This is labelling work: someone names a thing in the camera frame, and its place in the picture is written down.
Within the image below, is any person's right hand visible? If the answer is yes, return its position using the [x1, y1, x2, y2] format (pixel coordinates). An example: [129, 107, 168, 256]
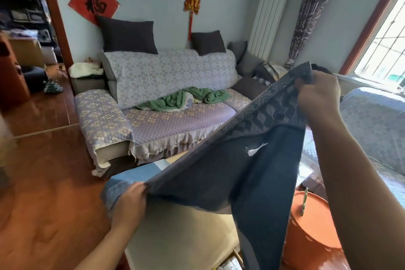
[294, 70, 342, 128]

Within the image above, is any person's left hand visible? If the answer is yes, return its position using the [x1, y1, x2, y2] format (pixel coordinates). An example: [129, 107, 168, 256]
[111, 181, 149, 232]

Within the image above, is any blue patterned cloth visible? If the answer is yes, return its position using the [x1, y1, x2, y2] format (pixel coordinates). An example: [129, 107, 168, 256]
[100, 61, 331, 270]

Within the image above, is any person's left forearm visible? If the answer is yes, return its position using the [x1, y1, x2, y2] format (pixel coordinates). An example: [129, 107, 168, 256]
[74, 225, 140, 270]

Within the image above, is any person's right forearm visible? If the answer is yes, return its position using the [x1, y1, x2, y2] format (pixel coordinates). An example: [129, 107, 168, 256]
[311, 118, 405, 270]

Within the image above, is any cream marble table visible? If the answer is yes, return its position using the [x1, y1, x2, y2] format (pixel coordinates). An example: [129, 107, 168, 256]
[125, 149, 241, 270]

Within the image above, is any grey pillow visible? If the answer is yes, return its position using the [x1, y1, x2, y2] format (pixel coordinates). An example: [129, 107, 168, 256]
[227, 40, 249, 65]
[191, 30, 227, 57]
[235, 51, 266, 78]
[96, 15, 159, 55]
[231, 76, 270, 101]

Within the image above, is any red framed barred window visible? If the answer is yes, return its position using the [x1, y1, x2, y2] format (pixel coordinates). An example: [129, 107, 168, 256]
[338, 0, 405, 90]

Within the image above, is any purple patterned curtain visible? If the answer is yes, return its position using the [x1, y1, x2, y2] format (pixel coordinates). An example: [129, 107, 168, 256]
[283, 0, 347, 71]

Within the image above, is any green plastic toy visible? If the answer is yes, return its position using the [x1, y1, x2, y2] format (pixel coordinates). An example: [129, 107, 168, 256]
[300, 187, 309, 216]

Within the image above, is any green blanket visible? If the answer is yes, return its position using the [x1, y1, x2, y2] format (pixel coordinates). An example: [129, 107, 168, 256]
[134, 86, 233, 113]

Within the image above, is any grey side stool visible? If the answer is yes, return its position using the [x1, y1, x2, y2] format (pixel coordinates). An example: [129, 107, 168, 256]
[72, 75, 108, 95]

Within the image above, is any small green ornament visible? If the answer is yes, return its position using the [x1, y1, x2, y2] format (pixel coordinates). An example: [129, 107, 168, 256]
[43, 78, 64, 95]

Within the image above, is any purple quilted sofa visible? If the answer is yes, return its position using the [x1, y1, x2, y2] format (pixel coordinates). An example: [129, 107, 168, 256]
[74, 48, 405, 210]

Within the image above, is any dark round basket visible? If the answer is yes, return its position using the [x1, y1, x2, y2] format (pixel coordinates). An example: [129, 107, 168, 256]
[20, 65, 50, 93]

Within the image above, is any white plastic bin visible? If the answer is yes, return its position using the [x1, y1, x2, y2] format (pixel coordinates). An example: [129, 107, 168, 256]
[41, 46, 58, 65]

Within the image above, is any orange brown wooden cabinet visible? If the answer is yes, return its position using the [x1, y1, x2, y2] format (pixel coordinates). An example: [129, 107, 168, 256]
[0, 34, 31, 111]

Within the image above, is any light wooden desk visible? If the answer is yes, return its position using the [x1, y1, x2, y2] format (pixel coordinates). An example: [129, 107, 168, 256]
[8, 37, 46, 70]

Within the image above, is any red diamond paper poster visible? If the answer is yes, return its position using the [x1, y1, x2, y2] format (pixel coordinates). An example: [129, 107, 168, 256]
[68, 0, 121, 27]

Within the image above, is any cluttered storage shelf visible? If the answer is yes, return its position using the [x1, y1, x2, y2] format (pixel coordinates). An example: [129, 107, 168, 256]
[0, 0, 53, 43]

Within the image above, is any white wall radiator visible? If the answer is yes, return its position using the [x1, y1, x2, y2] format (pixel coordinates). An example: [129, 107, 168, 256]
[246, 0, 290, 63]

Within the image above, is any red brown doorway frame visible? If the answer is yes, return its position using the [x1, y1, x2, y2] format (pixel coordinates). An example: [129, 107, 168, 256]
[36, 0, 76, 95]

